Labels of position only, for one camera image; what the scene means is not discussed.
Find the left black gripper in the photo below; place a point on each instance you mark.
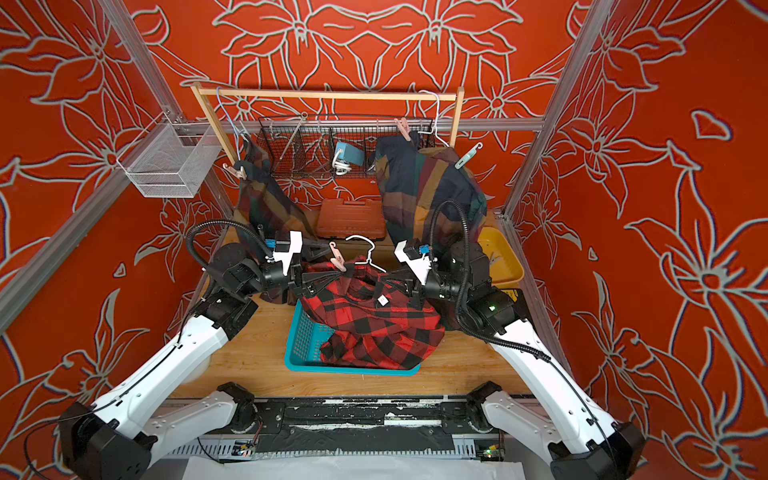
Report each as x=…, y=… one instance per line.
x=296, y=282

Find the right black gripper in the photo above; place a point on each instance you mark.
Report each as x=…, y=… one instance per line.
x=416, y=292

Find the pink clothespin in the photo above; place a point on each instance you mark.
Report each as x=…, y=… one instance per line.
x=337, y=259

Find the red black plaid shirt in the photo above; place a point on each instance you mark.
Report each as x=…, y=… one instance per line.
x=373, y=323

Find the white wire hanger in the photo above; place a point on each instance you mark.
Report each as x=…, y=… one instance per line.
x=369, y=247

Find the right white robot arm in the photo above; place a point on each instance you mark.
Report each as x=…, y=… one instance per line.
x=573, y=436

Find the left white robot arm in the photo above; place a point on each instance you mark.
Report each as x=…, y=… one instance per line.
x=120, y=435

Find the teal plastic basket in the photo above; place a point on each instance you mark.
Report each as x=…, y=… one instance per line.
x=302, y=352

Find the red tool case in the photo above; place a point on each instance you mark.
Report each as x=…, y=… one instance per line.
x=339, y=218

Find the yellow plastic tray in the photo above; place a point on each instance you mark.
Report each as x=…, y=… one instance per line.
x=506, y=270

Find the dark plaid shirt left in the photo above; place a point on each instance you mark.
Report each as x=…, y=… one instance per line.
x=262, y=204

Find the dark multicolour plaid shirt right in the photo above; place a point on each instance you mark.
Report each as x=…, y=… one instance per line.
x=414, y=182

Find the mint clothespin right shirt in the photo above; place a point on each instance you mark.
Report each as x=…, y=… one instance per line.
x=470, y=154

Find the wooden clothes rack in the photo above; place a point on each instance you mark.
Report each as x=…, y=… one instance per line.
x=202, y=93

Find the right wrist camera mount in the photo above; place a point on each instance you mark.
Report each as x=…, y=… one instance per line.
x=416, y=256

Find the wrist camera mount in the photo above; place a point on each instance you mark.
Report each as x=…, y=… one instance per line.
x=285, y=249
x=416, y=256

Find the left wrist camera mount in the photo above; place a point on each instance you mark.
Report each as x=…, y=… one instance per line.
x=285, y=249

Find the teal box with cable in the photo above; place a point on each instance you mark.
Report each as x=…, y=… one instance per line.
x=346, y=157

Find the black wire basket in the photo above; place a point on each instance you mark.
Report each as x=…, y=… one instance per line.
x=302, y=147

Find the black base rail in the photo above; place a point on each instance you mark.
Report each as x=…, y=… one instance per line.
x=374, y=425

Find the white wire basket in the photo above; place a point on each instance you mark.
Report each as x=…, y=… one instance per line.
x=163, y=163

